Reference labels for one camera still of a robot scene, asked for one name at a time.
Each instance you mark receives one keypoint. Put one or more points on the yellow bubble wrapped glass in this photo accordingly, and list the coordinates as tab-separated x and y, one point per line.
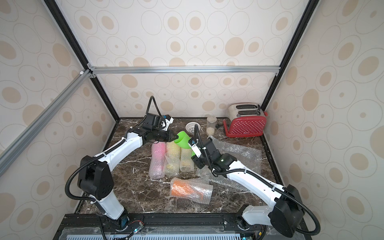
172	164

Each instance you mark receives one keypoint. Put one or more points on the beige bubble wrapped glass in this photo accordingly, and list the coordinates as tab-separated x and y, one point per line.
186	162

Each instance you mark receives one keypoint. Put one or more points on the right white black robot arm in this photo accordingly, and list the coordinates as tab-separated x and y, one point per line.
284	209

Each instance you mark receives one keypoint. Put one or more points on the orange bubble wrapped glass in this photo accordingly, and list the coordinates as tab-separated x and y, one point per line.
196	190

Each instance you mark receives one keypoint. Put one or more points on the left diagonal aluminium rail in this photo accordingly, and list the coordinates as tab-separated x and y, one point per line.
26	137

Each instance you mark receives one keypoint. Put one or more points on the green wine glass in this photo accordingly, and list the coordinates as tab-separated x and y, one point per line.
183	141

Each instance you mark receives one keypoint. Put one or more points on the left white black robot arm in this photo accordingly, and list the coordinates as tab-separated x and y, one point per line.
93	180

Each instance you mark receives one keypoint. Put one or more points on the horizontal aluminium rail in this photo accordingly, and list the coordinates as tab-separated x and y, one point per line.
185	70

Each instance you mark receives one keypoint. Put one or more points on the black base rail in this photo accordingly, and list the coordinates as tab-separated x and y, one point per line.
211	226

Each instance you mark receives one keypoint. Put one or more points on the white sink strainer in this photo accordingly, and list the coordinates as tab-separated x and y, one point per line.
190	127

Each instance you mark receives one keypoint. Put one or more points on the pink bubble wrapped glass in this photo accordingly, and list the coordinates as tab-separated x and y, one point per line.
156	170

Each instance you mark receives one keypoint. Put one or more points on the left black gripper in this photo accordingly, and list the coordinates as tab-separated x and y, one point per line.
169	138

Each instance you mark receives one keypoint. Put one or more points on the red toaster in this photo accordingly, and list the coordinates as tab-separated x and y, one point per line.
245	120

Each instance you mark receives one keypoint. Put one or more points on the clear jar with powder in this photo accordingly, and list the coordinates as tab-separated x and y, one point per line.
211	125

